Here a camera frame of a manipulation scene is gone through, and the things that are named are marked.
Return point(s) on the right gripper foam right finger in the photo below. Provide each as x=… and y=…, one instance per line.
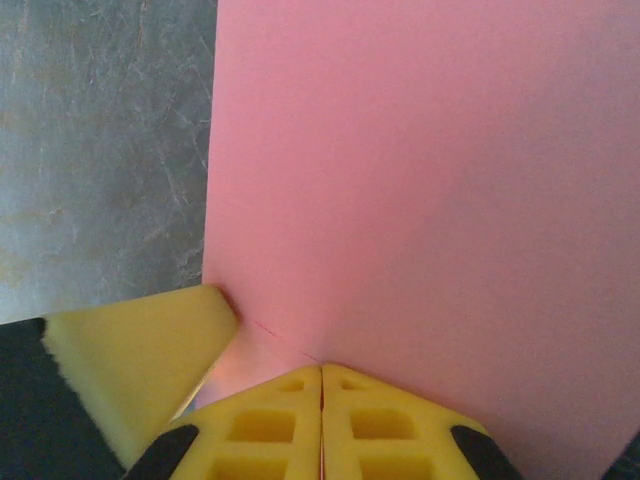
x=335, y=425

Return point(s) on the foam finger of the left gripper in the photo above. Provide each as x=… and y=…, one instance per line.
x=125, y=360

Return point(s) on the right gripper foam left finger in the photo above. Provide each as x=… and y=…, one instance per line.
x=305, y=425

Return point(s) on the pink paper sheet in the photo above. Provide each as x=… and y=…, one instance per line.
x=425, y=175

